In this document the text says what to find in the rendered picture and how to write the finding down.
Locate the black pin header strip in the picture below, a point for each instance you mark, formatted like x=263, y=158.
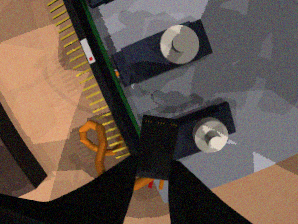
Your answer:
x=104, y=73

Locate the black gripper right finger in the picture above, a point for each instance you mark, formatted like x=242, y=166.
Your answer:
x=192, y=202

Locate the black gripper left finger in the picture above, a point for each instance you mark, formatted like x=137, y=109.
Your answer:
x=102, y=201

